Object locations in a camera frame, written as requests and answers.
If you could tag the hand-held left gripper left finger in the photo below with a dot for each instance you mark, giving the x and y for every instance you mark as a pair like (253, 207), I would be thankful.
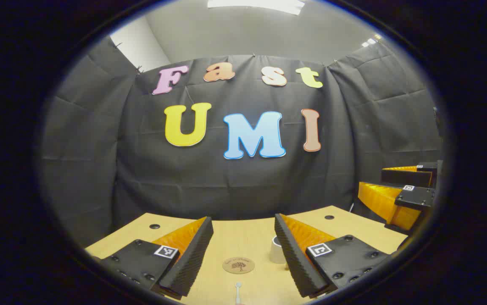
(192, 258)

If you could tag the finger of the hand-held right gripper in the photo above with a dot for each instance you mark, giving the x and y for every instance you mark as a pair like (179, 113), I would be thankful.
(404, 178)
(415, 197)

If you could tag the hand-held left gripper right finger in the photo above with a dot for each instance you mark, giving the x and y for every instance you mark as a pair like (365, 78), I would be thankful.
(292, 258)

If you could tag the round cork coaster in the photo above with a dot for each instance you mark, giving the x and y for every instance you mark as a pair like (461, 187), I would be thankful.
(238, 265)

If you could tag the white toothbrush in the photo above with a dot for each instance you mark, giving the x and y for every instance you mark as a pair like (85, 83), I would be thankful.
(237, 290)

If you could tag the wooden desktop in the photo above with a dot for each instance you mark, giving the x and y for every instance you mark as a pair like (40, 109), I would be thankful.
(235, 241)

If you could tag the black backdrop cloth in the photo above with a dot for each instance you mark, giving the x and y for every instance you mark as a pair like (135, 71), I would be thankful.
(226, 186)

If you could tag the small ceiling light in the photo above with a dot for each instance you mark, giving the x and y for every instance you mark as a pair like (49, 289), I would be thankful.
(371, 40)

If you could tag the long ceiling light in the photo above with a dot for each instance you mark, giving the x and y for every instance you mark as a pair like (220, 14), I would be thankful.
(256, 5)

